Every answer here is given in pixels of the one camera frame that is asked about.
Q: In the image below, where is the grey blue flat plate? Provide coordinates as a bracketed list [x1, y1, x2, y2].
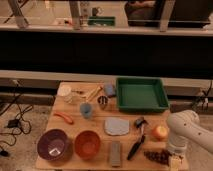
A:
[104, 117, 129, 136]

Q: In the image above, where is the blue grey small block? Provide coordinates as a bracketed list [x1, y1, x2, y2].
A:
[104, 84, 116, 97]

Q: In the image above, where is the red yellow apple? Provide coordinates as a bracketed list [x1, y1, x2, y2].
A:
[152, 126, 168, 140]

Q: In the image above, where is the purple bowl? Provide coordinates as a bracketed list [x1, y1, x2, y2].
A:
[37, 129, 70, 161]

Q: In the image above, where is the black power adapter with cables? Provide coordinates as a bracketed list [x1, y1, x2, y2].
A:
[0, 93, 34, 158]

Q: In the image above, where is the person in dark clothes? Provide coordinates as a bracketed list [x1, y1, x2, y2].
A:
[124, 0, 164, 27]

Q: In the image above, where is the wooden spoon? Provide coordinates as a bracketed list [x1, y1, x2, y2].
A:
[86, 86, 102, 102]

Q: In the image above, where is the black handled knife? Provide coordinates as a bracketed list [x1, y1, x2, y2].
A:
[127, 117, 148, 160]

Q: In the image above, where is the dark red grape bunch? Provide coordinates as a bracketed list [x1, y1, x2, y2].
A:
[144, 150, 171, 165]

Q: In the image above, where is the green plastic tray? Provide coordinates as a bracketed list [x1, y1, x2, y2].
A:
[116, 77, 169, 112]

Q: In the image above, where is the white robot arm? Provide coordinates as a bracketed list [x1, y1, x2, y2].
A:
[166, 110, 213, 171]

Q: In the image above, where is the grey rectangular sponge block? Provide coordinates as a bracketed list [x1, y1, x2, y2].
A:
[109, 141, 121, 167]

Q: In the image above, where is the orange carrot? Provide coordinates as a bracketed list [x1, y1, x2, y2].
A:
[53, 113, 74, 125]

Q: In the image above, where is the blue grey cup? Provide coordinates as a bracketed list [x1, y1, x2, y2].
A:
[80, 103, 92, 119]

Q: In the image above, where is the orange bowl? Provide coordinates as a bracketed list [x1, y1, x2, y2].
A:
[74, 130, 101, 160]

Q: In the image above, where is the black cables right floor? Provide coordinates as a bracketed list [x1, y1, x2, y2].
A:
[190, 79, 213, 115]

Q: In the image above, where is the green bin in background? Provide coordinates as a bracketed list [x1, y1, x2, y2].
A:
[88, 16, 115, 26]

